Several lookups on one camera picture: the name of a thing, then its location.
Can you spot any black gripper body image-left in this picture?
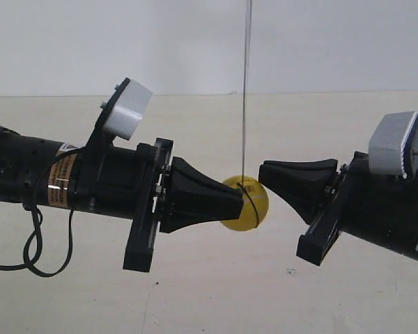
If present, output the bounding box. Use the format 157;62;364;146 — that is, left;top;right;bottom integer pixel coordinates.
75;138;173;273

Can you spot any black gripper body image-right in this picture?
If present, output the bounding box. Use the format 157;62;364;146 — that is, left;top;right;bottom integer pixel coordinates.
296;153;418;265

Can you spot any yellow tennis ball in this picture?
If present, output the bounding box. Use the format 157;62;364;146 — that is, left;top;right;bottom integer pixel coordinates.
220;175;269;232

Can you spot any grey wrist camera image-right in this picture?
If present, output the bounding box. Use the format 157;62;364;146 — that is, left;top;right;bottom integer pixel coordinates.
368;111;418;179

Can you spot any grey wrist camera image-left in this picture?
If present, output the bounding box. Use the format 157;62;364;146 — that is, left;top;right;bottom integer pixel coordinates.
86;77;153;150

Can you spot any black cable image-left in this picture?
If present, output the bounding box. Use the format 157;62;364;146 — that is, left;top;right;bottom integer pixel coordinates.
0;148;84;278

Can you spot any black hanging string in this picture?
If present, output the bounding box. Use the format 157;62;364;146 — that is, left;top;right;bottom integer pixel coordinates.
240;0;254;185

